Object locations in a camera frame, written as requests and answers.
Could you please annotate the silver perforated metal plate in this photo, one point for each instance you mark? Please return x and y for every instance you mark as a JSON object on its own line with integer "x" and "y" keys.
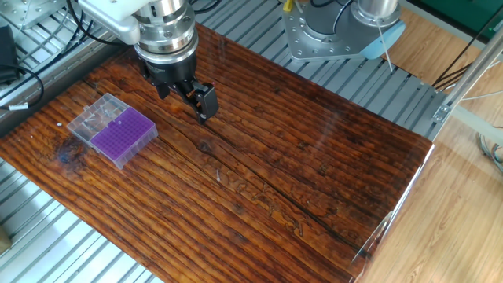
{"x": 31, "y": 12}

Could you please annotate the silver robot mount plate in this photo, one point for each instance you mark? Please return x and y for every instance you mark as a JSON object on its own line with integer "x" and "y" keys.
{"x": 298, "y": 39}

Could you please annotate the silver grey UR5 robot arm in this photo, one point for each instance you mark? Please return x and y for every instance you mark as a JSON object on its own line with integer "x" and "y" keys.
{"x": 169, "y": 23}

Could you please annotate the black power adapter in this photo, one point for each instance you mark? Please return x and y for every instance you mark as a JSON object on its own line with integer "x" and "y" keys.
{"x": 7, "y": 51}

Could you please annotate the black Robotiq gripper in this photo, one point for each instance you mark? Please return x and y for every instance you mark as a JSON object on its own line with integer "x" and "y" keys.
{"x": 173, "y": 72}

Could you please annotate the purple pipette tip holder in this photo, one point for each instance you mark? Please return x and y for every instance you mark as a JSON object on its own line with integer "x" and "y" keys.
{"x": 123, "y": 133}

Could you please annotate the clear plastic box lid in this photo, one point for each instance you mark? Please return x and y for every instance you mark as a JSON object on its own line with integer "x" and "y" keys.
{"x": 94, "y": 118}

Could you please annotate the aluminium frame post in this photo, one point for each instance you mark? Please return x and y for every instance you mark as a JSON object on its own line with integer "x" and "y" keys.
{"x": 475, "y": 68}

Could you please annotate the yellow plastic clamp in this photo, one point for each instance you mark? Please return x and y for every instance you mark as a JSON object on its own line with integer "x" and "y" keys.
{"x": 288, "y": 4}

